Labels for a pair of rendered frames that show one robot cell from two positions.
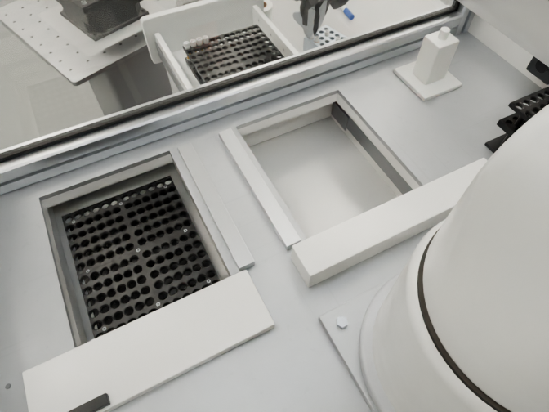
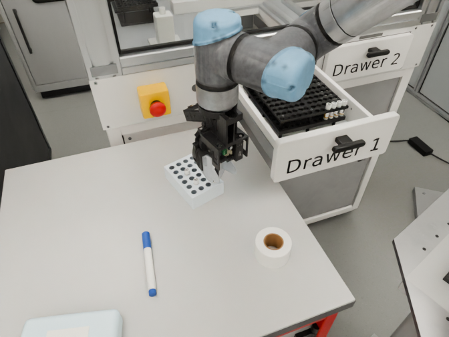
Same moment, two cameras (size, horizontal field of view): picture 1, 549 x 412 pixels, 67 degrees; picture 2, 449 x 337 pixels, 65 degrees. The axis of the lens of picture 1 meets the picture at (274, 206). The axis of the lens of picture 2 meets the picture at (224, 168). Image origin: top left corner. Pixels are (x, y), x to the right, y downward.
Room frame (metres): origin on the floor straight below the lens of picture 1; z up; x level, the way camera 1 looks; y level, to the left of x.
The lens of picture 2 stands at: (1.50, 0.00, 1.37)
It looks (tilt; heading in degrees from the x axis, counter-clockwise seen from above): 44 degrees down; 188
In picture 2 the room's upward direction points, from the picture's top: straight up
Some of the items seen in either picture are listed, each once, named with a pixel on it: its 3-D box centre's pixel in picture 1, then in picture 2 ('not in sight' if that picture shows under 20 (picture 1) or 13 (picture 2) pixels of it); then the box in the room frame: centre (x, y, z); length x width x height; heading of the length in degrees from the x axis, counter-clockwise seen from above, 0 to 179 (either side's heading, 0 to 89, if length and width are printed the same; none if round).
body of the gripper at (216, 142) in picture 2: not in sight; (220, 130); (0.97, -0.08, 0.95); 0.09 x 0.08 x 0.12; 44
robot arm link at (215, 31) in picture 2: not in sight; (218, 50); (0.97, -0.08, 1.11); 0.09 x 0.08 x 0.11; 62
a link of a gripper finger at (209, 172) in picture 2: not in sight; (212, 173); (0.98, -0.09, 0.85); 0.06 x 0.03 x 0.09; 44
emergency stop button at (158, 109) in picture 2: not in sight; (157, 107); (0.80, -0.26, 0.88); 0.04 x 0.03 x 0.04; 117
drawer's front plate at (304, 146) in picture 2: not in sight; (335, 146); (0.89, 0.16, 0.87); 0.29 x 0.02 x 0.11; 117
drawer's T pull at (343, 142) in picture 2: not in sight; (345, 142); (0.92, 0.17, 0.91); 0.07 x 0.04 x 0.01; 117
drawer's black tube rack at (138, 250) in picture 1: (143, 259); not in sight; (0.28, 0.20, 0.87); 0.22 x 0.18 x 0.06; 27
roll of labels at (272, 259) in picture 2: not in sight; (272, 247); (1.10, 0.04, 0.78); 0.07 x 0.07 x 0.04
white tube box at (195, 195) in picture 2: not in sight; (193, 179); (0.94, -0.15, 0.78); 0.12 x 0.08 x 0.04; 44
